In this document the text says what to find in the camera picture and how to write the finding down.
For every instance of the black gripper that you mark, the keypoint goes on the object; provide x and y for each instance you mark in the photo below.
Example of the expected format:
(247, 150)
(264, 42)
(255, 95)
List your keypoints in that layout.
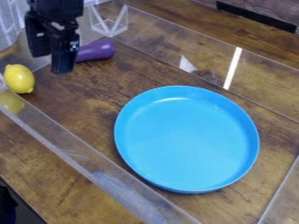
(53, 16)

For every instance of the yellow lemon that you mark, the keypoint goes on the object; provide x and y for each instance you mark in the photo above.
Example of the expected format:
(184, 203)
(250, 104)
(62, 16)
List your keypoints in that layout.
(19, 78)

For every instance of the blue round tray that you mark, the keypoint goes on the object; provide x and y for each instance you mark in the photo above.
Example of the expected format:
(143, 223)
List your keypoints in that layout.
(187, 139)

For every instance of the purple toy eggplant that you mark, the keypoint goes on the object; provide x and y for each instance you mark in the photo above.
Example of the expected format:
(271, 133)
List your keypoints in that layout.
(98, 50)

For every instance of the clear acrylic barrier wall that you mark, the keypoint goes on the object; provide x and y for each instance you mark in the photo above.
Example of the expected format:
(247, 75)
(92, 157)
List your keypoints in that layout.
(58, 156)

